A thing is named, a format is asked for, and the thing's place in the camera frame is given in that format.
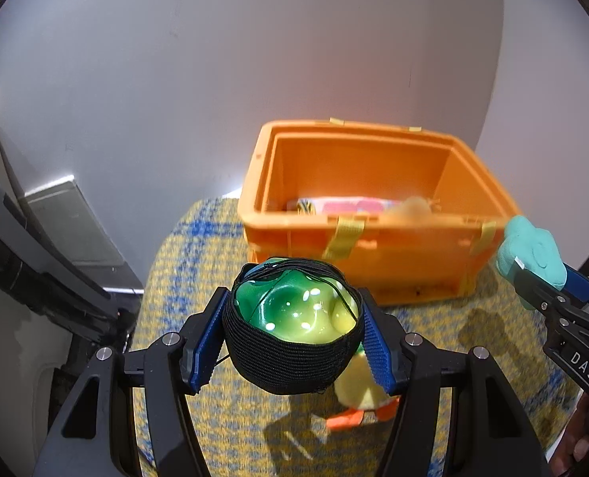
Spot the yellow duck plush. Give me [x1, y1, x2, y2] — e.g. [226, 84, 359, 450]
[325, 353, 400, 432]

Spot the cream armchair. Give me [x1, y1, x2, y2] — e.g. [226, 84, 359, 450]
[0, 278, 74, 463]

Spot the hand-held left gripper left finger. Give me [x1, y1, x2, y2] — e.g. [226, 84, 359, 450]
[33, 285, 230, 477]

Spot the black net pouch green toy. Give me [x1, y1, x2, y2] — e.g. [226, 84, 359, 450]
[222, 257, 365, 397]

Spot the white flat panel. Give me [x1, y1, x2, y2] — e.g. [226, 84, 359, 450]
[19, 175, 145, 295]

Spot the person's right hand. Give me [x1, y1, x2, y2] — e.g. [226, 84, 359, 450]
[547, 392, 589, 477]

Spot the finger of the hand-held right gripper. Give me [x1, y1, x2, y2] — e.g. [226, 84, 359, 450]
[561, 262, 589, 305]
[510, 262, 568, 319]

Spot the black folding frame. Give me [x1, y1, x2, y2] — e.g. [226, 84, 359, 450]
[0, 104, 139, 359]

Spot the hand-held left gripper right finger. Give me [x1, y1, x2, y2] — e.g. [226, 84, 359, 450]
[356, 288, 553, 477]

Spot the orange plastic crate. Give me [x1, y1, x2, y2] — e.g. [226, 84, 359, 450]
[238, 118, 519, 307]

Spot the teal plush toy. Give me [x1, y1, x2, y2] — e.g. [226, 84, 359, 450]
[494, 215, 567, 310]

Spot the yellow blue checked blanket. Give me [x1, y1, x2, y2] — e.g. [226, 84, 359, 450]
[130, 196, 585, 477]

